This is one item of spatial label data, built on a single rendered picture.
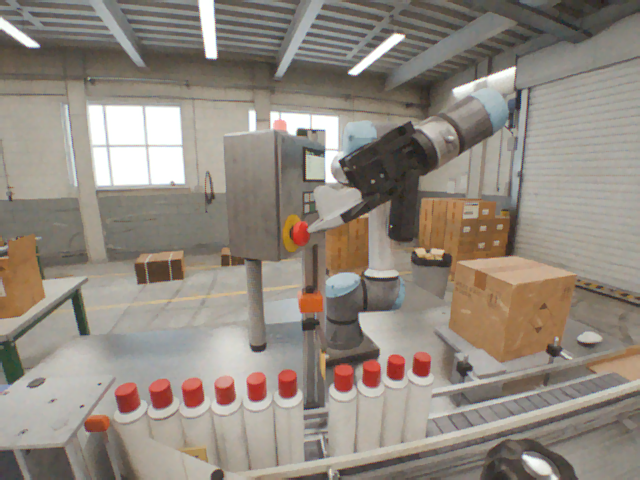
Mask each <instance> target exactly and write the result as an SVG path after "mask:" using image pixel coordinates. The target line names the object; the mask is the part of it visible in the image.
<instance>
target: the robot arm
mask: <svg viewBox="0 0 640 480"><path fill-rule="evenodd" d="M507 119H508V106H507V103H506V102H505V99H503V96H502V95H501V94H500V93H499V92H497V91H495V90H493V89H490V88H483V89H480V90H478V91H476V92H474V93H472V94H468V95H466V96H465V98H463V99H461V100H460V101H458V102H456V103H454V104H453V105H451V106H449V107H448V108H446V109H444V110H442V111H441V112H439V113H437V114H436V115H434V116H432V117H430V118H429V119H427V120H425V121H423V122H422V123H412V122H411V120H410V121H407V122H370V121H366V120H364V121H361V122H350V123H348V124H347V125H346V127H345V131H344V136H343V151H342V152H340V153H338V154H337V155H335V157H334V158H333V159H332V161H331V164H330V172H331V175H332V177H333V178H334V179H335V180H336V181H337V182H338V183H340V184H341V185H344V186H347V187H351V189H349V188H343V189H341V190H339V191H336V190H335V189H333V188H332V187H330V186H323V185H321V186H318V187H317V188H316V189H315V190H314V198H315V202H316V205H317V209H318V212H319V217H320V218H319V219H318V220H317V221H315V222H314V223H313V224H312V225H311V226H310V227H308V229H307V230H308V232H309V233H323V232H326V231H328V230H331V229H334V228H336V227H338V226H341V225H343V224H345V223H348V222H350V221H352V220H354V219H356V218H358V217H360V216H362V215H364V214H366V213H368V212H369V269H368V270H367V271H366V272H365V278H361V279H360V277H359V276H358V275H357V274H354V273H352V274H351V273H342V274H337V275H334V276H332V277H331V278H329V279H328V280H327V282H326V319H325V340H326V342H327V347H329V348H331V349H335V350H351V349H354V348H357V347H358V346H360V345H361V344H362V342H363V331H362V328H361V324H360V321H359V313H362V312H382V311H385V312H389V311H394V310H398V309H399V308H400V307H401V306H402V304H403V302H404V298H405V287H404V285H405V284H404V281H403V279H402V278H401V277H399V273H398V272H397V271H396V270H395V268H394V241H396V242H398V243H410V242H412V241H413V235H414V226H415V216H416V207H417V197H418V187H419V176H425V175H427V174H428V173H430V172H432V171H436V170H437V169H439V168H440V167H442V166H443V165H445V164H447V163H448V162H450V161H451V160H453V159H454V158H456V157H458V156H459V155H461V154H463V153H464V152H466V151H467V150H469V149H471V148H472V147H474V146H475V145H477V144H479V143H480V142H482V141H483V140H485V139H487V138H490V137H492V136H493V135H494V134H495V133H496V132H497V131H499V130H500V129H501V128H503V127H504V125H505V124H506V122H507ZM409 168H410V169H409Z"/></svg>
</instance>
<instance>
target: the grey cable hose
mask: <svg viewBox="0 0 640 480"><path fill-rule="evenodd" d="M245 269H246V270H245V274H246V291H247V305H248V320H249V332H250V342H249V345H250V349H251V351H252V352H254V353H260V352H263V351H265V350H266V347H267V340H266V333H265V316H264V297H263V296H264V295H263V276H262V260H257V259H250V258H245Z"/></svg>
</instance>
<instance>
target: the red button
mask: <svg viewBox="0 0 640 480"><path fill-rule="evenodd" d="M308 227H309V226H308V224H307V223H306V222H301V221H300V222H297V223H296V224H295V226H293V227H292V228H291V230H290V238H291V240H293V242H294V244H295V245H297V246H302V247H303V246H305V245H306V244H307V243H308V241H309V239H310V235H311V233H309V232H308V230H307V229H308Z"/></svg>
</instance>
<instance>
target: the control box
mask: <svg viewBox="0 0 640 480"><path fill-rule="evenodd" d="M303 146H305V147H309V148H313V149H317V150H321V151H325V173H326V147H325V146H323V145H322V143H319V142H316V141H313V140H309V139H306V138H303V137H299V136H296V135H293V134H289V133H286V132H283V131H279V130H276V129H265V130H256V131H247V132H238V133H230V134H225V135H224V136H223V147H224V166H225V184H226V201H227V216H228V231H229V246H230V254H231V256H236V257H243V258H250V259H257V260H264V261H271V262H279V261H281V260H283V259H286V258H288V257H290V256H292V255H294V254H296V253H298V252H300V251H302V250H304V249H307V248H309V247H311V246H313V245H315V244H317V243H319V242H321V241H322V240H324V239H325V232H323V233H311V235H310V239H309V241H308V243H307V244H306V245H305V246H303V247H302V246H297V245H295V244H294V242H293V240H291V238H290V230H291V228H292V227H293V226H295V224H296V223H297V222H300V221H301V222H306V223H307V224H308V226H309V227H310V226H311V225H312V224H313V223H314V222H315V221H317V220H318V219H319V218H320V217H319V212H317V213H313V214H309V215H305V216H303V192H304V191H314V190H315V189H316V188H317V187H318V186H321V185H323V186H325V182H303Z"/></svg>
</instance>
